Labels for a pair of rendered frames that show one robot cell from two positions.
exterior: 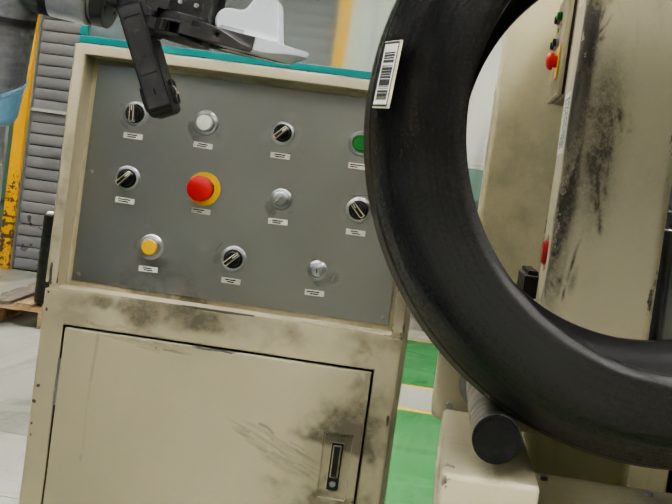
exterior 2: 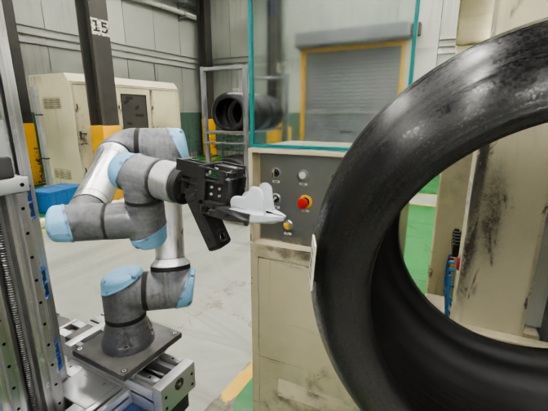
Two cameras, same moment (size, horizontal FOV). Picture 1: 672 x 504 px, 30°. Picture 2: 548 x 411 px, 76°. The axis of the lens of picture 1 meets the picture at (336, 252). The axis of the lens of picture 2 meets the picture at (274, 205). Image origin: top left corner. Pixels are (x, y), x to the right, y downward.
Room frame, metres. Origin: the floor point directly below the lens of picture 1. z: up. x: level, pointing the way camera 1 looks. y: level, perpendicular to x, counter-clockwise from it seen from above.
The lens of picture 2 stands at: (0.70, -0.13, 1.39)
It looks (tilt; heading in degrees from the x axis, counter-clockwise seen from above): 15 degrees down; 21
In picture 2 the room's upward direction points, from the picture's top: straight up
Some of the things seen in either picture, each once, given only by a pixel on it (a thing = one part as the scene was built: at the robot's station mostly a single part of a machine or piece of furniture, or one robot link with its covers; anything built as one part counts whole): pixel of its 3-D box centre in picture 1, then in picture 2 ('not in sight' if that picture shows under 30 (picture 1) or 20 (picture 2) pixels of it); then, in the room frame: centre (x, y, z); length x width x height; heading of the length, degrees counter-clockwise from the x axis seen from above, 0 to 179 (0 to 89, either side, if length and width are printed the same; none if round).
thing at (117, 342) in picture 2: not in sight; (127, 326); (1.42, 0.62, 0.77); 0.15 x 0.15 x 0.10
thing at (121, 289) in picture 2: not in sight; (125, 291); (1.42, 0.62, 0.88); 0.13 x 0.12 x 0.14; 122
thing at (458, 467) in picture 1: (481, 469); not in sight; (1.29, -0.18, 0.84); 0.36 x 0.09 x 0.06; 175
